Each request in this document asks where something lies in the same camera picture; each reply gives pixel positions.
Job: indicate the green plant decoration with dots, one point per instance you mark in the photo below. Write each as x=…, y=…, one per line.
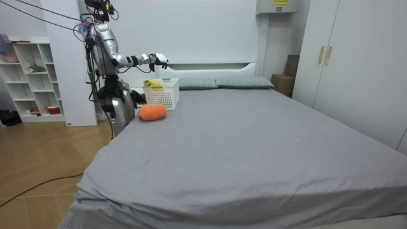
x=35, y=68

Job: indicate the yellow soft toy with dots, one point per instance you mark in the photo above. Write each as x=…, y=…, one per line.
x=156, y=84

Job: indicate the tall white cabinet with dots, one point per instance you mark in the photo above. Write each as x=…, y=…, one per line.
x=71, y=79

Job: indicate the white wardrobe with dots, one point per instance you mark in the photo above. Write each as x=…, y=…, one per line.
x=356, y=70

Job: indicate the blue purple duster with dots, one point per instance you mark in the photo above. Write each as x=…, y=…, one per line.
x=3, y=44

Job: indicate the black bag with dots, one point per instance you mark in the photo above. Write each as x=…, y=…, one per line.
x=10, y=118

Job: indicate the red bowl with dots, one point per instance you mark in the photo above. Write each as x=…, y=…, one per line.
x=54, y=110

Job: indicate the pink bowl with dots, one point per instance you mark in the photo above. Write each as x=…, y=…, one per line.
x=11, y=59

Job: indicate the white shelf unit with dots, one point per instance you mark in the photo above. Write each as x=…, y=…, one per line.
x=30, y=86

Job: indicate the grey bed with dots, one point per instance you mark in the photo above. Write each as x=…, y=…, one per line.
x=238, y=143

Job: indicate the orange soft toy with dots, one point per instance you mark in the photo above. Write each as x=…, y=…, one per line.
x=153, y=112

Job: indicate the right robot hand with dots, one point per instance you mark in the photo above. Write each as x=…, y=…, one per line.
x=160, y=58

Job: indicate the olive green soft toy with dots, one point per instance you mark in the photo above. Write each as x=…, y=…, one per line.
x=146, y=83

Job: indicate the grey wall box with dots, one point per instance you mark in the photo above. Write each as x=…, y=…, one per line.
x=276, y=7

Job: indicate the white plastic basket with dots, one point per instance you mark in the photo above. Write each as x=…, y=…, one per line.
x=163, y=97

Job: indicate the robot legs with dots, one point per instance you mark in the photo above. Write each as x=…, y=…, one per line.
x=122, y=109

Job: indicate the robot body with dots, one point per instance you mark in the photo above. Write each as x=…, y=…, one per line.
x=102, y=58

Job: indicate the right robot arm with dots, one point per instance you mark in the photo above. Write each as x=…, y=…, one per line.
x=109, y=44

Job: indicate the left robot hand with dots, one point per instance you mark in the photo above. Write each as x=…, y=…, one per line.
x=138, y=97

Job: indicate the grey-green pillow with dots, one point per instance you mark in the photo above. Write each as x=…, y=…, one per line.
x=197, y=84
x=243, y=82

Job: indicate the dark brown cardboard box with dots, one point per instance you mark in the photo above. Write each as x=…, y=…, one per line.
x=292, y=65

